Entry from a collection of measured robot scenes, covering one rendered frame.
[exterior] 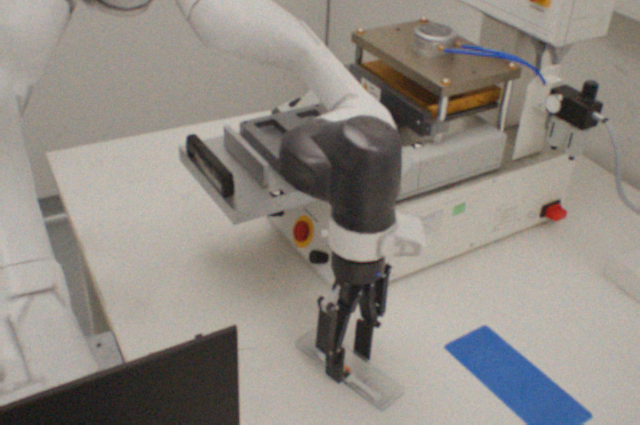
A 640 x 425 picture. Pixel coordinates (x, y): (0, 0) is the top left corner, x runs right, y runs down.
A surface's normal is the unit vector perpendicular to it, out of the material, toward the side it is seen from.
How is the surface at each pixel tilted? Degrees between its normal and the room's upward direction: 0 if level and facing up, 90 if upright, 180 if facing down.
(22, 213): 58
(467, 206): 90
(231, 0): 49
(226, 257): 0
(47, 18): 76
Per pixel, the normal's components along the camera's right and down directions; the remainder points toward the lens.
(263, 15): 0.60, -0.23
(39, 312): 0.77, -0.47
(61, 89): 0.47, 0.50
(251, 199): 0.05, -0.84
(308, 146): -0.33, -0.41
